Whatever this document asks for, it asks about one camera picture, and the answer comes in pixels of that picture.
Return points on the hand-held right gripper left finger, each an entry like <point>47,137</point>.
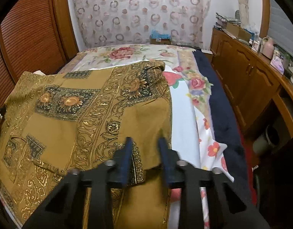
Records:
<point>126,157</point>

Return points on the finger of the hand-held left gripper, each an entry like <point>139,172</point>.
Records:
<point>0,111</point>

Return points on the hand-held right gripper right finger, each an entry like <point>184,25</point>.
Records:
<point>164,157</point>

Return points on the brown patterned garment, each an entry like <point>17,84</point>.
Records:
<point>65,124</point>

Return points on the white strawberry print sheet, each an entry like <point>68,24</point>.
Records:
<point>184,124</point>

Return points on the white pillow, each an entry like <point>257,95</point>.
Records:
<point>39,72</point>

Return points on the navy bed sheet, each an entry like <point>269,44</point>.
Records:
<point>225,124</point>

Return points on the wooden louvred wardrobe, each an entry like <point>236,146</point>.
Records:
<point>29,28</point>

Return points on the white trash bin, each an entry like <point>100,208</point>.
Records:
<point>263,143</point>

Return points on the floral rose blanket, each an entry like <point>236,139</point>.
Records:
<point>122,52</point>

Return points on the wooden sideboard cabinet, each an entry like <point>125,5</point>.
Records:
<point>246,76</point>

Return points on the blue plastic bag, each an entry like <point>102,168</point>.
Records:
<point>159,34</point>

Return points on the circle print sheer curtain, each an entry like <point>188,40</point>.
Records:
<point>137,12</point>

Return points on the open cardboard box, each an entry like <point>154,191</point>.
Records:
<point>237,29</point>

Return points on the purple tissue pack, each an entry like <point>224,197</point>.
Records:
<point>277,63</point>

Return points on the pink thermos jug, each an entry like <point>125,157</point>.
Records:
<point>268,47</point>

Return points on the stack of folded cloths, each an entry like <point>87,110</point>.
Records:
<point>224,18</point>

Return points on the green bottle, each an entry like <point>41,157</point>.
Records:
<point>286,64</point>

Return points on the clear plastic bag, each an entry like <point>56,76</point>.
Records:
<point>251,31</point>

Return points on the beige tied curtain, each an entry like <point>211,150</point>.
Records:
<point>243,4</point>

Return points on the grey window blind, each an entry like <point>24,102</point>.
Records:
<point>282,28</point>

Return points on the wooden window frame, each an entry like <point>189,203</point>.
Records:
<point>265,14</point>

